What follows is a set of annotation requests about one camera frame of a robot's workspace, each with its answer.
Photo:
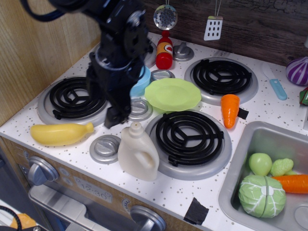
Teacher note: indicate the front left black burner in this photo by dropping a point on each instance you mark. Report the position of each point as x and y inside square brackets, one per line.
[68, 101]

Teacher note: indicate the left oven dial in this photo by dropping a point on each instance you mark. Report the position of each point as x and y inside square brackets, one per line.
[41, 171]

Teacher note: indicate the silver knob back centre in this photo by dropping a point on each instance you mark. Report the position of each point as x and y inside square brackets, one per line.
[182, 52]

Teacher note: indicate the white slotted spatula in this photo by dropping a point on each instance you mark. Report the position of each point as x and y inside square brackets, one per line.
[214, 24]

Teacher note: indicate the green toy apple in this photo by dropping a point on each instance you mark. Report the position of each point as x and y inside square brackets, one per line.
[260, 164]

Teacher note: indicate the green toy cabbage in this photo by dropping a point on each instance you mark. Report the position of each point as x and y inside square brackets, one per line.
[261, 196]

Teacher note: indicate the silver toy sink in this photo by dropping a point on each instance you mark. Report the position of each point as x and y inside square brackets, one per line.
[278, 143]

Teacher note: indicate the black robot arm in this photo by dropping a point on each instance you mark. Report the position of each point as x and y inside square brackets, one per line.
[117, 64]

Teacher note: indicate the oven door handle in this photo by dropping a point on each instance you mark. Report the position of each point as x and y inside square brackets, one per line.
[70, 212]

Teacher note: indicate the blue handled toy knife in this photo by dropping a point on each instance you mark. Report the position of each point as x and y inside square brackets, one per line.
[274, 82]

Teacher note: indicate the orange toy carrot in sink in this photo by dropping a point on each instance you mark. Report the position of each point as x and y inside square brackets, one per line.
[294, 183]

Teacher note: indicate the orange toy carrot on counter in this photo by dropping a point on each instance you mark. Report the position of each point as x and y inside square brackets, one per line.
[230, 108]

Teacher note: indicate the silver knob behind plate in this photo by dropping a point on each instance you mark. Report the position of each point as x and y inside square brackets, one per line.
[161, 74]

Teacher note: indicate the yellow toy banana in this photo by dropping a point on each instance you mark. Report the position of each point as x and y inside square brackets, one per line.
[60, 134]

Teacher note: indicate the light green toy broccoli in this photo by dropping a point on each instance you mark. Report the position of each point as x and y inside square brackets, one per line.
[282, 167]

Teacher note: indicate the silver knob front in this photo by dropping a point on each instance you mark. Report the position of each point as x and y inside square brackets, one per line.
[104, 149]

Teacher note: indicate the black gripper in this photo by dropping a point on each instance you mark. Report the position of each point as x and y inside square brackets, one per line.
[113, 83]

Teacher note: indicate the black burner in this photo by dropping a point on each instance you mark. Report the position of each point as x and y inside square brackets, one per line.
[68, 101]
[216, 77]
[149, 59]
[191, 145]

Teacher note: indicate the green red toy can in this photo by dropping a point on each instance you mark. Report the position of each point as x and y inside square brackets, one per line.
[303, 97]

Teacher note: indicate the white toy detergent bottle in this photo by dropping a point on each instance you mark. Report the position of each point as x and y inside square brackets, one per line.
[137, 154]

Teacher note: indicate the black tape patch front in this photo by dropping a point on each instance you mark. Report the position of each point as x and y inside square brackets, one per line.
[196, 213]

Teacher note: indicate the back right black burner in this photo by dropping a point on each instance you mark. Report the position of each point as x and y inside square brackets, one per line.
[216, 77]

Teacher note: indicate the red toy ketchup bottle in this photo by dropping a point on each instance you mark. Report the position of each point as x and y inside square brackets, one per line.
[164, 51]

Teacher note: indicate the black tape patch by carrot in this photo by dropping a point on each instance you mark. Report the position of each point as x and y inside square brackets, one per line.
[243, 113]

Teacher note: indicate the oven dial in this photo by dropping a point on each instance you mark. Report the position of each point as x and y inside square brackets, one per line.
[41, 171]
[146, 219]

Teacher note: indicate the purple toy onion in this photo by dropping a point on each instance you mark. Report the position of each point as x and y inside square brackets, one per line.
[297, 71]

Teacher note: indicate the silver perforated ladle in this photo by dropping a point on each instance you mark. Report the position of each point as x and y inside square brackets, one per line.
[165, 16]

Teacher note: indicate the orange yellow object bottom left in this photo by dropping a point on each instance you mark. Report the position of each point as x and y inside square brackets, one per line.
[26, 221]

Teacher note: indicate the front right black burner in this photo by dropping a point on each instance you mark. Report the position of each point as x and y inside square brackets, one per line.
[191, 145]

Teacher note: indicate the right oven dial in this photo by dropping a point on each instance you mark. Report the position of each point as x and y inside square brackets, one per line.
[146, 219]

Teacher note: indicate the blue plastic bowl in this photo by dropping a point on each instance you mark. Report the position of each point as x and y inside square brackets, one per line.
[139, 88]

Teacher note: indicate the back left black burner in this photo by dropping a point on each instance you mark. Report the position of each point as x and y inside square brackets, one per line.
[149, 59]

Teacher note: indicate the green plastic plate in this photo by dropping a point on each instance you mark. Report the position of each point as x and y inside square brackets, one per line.
[172, 94]

